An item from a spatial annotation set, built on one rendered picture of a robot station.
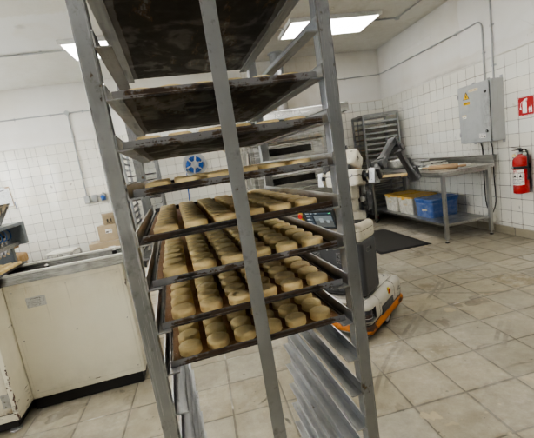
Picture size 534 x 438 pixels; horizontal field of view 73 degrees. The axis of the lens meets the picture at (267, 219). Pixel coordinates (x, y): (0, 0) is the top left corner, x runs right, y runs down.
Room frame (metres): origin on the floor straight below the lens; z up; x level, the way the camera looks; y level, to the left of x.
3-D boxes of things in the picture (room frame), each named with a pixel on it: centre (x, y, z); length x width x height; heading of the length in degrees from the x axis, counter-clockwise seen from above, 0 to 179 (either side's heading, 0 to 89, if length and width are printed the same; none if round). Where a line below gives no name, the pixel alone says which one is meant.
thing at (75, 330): (2.35, 1.34, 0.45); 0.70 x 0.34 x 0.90; 102
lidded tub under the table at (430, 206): (4.93, -2.35, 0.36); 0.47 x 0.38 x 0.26; 101
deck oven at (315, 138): (5.97, -0.58, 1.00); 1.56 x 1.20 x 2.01; 99
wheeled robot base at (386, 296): (2.73, -0.55, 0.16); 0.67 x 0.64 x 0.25; 141
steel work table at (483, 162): (5.23, -2.31, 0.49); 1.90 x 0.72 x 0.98; 9
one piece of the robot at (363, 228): (2.66, -0.49, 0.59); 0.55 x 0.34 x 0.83; 51
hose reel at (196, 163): (6.25, 1.07, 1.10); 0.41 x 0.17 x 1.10; 99
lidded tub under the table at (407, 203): (5.38, -2.28, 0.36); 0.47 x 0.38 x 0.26; 99
